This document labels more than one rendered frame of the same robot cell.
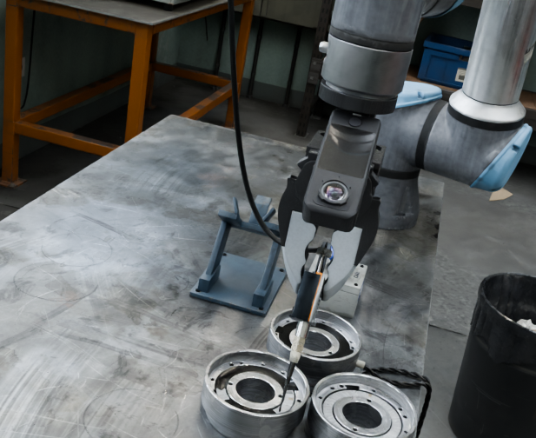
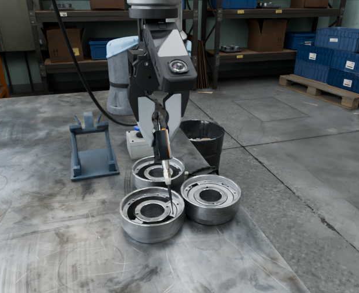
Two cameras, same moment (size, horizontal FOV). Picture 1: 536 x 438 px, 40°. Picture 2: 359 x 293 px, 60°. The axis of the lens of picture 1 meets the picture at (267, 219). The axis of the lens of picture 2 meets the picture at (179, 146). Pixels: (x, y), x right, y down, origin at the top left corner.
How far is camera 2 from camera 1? 0.28 m
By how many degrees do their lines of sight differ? 24
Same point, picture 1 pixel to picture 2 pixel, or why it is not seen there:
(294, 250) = (145, 121)
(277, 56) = (19, 70)
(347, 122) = (157, 27)
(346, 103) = (155, 14)
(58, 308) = not seen: outside the picture
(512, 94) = (180, 25)
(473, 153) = not seen: hidden behind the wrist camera
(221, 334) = (104, 192)
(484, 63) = not seen: hidden behind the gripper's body
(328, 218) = (182, 83)
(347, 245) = (175, 106)
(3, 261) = not seen: outside the picture
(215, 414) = (142, 234)
